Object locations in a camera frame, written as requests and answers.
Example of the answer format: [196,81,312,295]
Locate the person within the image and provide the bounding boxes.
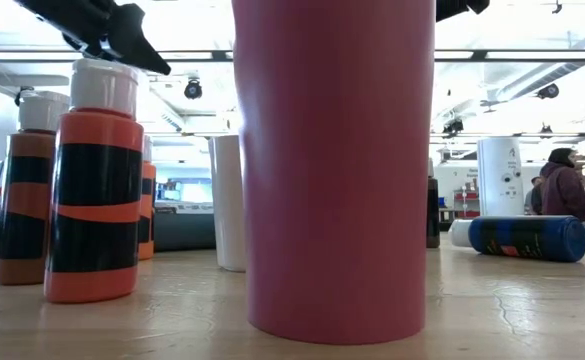
[524,175,544,216]
[540,147,585,223]

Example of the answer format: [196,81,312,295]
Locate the pink plastic cup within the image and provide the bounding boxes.
[231,0,437,346]

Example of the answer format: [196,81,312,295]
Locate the white plastic bin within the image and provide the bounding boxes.
[208,134,247,274]

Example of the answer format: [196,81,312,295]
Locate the coral red paint bottle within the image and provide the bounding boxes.
[43,58,145,305]

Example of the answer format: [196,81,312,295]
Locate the white cylindrical machine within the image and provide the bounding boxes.
[476,137,526,217]

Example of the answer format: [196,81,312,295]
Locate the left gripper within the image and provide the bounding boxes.
[14,0,172,76]

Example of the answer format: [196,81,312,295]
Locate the burnt orange paint bottle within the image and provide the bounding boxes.
[0,89,72,287]

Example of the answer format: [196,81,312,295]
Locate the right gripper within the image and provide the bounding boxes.
[435,0,491,23]

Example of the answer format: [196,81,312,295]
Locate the red parts shelf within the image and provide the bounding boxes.
[454,188,481,220]

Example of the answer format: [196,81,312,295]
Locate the dark brown paint bottle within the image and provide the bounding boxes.
[425,159,442,250]

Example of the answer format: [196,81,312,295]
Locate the black ceiling spotlight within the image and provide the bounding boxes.
[536,83,561,100]
[183,78,204,101]
[441,117,466,139]

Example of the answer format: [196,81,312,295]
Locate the bright orange paint bottle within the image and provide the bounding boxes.
[136,134,158,262]

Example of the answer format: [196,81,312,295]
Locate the blue paint bottle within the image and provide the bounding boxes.
[447,214,585,262]

